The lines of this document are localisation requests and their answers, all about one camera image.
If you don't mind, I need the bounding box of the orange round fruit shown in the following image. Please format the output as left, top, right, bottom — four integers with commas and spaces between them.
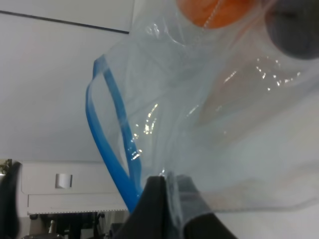
176, 0, 255, 29

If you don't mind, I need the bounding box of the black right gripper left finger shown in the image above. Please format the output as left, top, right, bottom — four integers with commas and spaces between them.
112, 176, 180, 239

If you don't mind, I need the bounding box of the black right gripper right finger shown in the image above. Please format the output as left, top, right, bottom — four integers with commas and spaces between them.
174, 175, 236, 239

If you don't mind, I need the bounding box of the dark purple eggplant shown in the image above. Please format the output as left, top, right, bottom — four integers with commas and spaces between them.
265, 0, 319, 60

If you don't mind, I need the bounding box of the white cabinet background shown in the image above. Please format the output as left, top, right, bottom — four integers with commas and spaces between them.
20, 162, 127, 215

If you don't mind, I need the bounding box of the clear zip bag blue seal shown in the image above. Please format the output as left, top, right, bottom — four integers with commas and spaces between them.
85, 0, 319, 228

